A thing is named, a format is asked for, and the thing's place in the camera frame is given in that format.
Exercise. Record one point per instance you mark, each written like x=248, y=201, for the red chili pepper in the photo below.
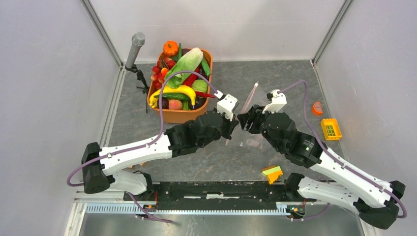
x=204, y=95

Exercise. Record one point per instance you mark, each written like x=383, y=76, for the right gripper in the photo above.
x=255, y=115

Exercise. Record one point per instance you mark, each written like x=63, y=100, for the yellow orange toy block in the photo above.
x=272, y=173

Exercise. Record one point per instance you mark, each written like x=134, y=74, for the round green cabbage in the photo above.
x=200, y=85

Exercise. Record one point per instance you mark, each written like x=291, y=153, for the green zucchini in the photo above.
x=206, y=68

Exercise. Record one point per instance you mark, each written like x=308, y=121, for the dark purple plum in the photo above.
x=164, y=103

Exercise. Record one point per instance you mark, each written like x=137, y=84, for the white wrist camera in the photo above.
x=277, y=101
x=226, y=105

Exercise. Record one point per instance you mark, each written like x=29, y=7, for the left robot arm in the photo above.
x=104, y=167

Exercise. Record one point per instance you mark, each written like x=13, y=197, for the clear zip top bag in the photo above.
x=246, y=134

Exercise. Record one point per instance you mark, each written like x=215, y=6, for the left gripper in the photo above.
x=230, y=126

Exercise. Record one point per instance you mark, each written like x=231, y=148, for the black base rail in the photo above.
x=217, y=196

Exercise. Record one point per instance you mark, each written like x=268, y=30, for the green napa cabbage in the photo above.
x=189, y=61

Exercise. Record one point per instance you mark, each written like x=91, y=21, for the orange round cap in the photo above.
x=317, y=109

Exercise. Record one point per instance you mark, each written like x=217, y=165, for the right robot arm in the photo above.
x=375, y=201

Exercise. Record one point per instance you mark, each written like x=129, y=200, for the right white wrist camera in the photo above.
x=277, y=101

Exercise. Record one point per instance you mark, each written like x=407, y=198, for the yellow plastic crate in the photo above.
x=331, y=129

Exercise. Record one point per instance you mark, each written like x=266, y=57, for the grey microphone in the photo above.
x=137, y=42

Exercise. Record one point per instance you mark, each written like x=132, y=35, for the peach fruit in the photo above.
x=175, y=104

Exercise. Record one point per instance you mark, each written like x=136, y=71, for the orange plastic basket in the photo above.
x=181, y=116

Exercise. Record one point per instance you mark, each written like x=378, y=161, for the yellow banana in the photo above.
x=186, y=90

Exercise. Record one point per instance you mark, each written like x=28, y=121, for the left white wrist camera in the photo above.
x=226, y=105

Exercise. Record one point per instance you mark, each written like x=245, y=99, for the orange mini pumpkin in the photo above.
x=170, y=48

